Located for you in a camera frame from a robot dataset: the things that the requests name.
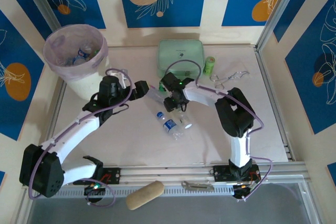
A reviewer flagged large clear bottle pink label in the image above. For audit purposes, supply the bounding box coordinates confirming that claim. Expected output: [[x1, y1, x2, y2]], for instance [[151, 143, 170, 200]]
[[147, 84, 169, 105]]

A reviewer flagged clear bottle blue label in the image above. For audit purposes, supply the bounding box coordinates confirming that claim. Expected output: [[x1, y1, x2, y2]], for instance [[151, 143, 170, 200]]
[[77, 47, 90, 59], [67, 57, 85, 66], [156, 112, 184, 141]]

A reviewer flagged clear bottle white green label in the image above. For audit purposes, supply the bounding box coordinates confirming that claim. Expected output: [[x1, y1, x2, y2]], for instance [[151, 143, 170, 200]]
[[179, 113, 193, 130]]

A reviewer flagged white plastic bin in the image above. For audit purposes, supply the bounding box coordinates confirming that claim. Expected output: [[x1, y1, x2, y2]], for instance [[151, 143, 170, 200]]
[[56, 55, 114, 101]]

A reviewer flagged pink bin liner bag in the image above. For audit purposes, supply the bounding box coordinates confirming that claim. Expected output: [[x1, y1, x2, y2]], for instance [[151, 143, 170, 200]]
[[43, 24, 109, 79]]

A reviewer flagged mint green zip pouch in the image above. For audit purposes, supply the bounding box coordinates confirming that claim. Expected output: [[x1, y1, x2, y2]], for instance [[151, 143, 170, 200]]
[[156, 39, 206, 79]]

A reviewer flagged small green can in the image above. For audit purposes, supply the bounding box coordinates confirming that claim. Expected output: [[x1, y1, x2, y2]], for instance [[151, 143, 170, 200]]
[[203, 56, 216, 76]]

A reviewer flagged tan foam roller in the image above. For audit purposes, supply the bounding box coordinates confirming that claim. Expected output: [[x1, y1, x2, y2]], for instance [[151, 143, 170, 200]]
[[125, 180, 165, 211]]

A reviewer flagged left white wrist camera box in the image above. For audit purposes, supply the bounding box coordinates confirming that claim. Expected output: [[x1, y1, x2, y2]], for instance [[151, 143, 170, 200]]
[[106, 68, 130, 89]]

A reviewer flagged aluminium side rail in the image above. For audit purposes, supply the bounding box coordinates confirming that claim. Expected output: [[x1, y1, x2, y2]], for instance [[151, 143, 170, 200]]
[[254, 45, 297, 162], [38, 81, 68, 167]]

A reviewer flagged aluminium frame rail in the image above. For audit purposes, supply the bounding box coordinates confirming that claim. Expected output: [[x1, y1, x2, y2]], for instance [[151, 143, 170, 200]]
[[22, 162, 311, 190]]

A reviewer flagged flat metal bracket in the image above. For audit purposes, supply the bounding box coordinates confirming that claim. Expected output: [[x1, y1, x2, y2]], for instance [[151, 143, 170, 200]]
[[181, 180, 215, 191]]

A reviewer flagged grey slotted cable duct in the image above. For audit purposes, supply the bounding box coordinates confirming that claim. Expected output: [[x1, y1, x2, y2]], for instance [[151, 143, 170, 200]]
[[33, 186, 302, 199]]

